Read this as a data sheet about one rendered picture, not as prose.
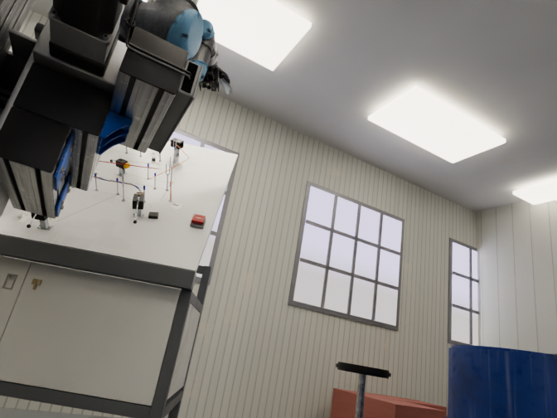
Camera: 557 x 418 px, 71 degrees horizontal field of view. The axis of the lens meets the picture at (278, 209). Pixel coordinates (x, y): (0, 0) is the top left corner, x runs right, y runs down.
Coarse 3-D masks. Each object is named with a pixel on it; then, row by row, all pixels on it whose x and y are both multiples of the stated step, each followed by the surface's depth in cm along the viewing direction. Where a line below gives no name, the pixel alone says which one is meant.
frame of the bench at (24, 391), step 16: (192, 304) 155; (176, 320) 140; (176, 336) 139; (176, 352) 137; (0, 384) 128; (16, 384) 128; (160, 384) 133; (32, 400) 127; (48, 400) 128; (64, 400) 128; (80, 400) 129; (96, 400) 129; (112, 400) 130; (160, 400) 131; (176, 400) 163; (128, 416) 129; (144, 416) 129; (160, 416) 130; (176, 416) 179
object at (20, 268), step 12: (0, 264) 140; (12, 264) 141; (24, 264) 141; (0, 276) 139; (12, 276) 140; (24, 276) 140; (0, 288) 138; (12, 288) 138; (0, 300) 136; (12, 300) 137; (0, 312) 135; (0, 324) 134; (0, 336) 132
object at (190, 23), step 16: (160, 0) 92; (176, 0) 92; (192, 0) 95; (144, 16) 90; (160, 16) 90; (176, 16) 90; (192, 16) 91; (160, 32) 91; (176, 32) 90; (192, 32) 94; (192, 48) 96
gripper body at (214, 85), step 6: (210, 66) 137; (216, 66) 145; (210, 72) 137; (216, 72) 144; (204, 78) 142; (210, 78) 142; (216, 78) 143; (204, 84) 144; (210, 84) 145; (216, 84) 146
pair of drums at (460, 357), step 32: (448, 352) 158; (480, 352) 138; (512, 352) 131; (448, 384) 153; (480, 384) 135; (512, 384) 128; (544, 384) 125; (448, 416) 147; (480, 416) 132; (512, 416) 125; (544, 416) 121
